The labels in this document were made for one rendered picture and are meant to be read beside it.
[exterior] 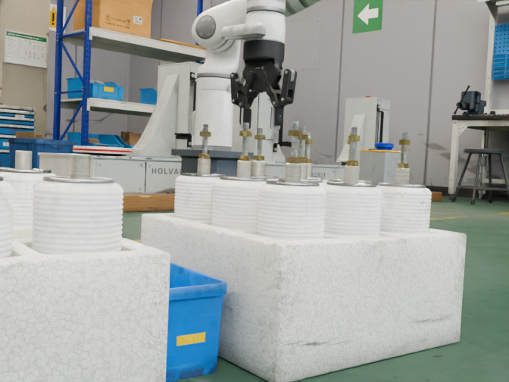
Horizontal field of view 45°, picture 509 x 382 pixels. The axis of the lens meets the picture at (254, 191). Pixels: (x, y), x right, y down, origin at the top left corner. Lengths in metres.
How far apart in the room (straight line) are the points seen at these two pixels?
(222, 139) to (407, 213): 0.60
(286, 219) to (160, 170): 2.41
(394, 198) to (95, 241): 0.51
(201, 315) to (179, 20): 9.14
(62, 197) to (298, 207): 0.32
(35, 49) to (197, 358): 6.79
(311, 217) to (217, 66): 0.71
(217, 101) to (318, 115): 6.19
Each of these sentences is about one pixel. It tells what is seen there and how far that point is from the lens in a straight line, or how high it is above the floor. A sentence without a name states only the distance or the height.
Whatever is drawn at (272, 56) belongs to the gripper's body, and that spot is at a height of 0.47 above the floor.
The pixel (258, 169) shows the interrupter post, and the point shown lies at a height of 0.27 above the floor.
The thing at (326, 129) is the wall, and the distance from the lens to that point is 7.52.
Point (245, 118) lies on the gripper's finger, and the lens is 1.14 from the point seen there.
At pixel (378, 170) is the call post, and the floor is 0.27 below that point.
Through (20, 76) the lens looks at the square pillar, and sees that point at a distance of 7.38.
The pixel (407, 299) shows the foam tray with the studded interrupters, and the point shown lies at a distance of 0.96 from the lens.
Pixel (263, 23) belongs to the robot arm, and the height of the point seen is 0.52.
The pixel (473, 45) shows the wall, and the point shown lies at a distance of 6.67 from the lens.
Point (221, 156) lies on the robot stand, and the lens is 1.41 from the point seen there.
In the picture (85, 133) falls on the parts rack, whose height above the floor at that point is 0.45.
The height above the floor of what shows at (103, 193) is 0.24.
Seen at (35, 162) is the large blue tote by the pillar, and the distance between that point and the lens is 5.44.
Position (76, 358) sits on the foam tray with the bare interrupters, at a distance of 0.65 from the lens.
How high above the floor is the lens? 0.28
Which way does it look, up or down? 3 degrees down
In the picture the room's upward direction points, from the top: 3 degrees clockwise
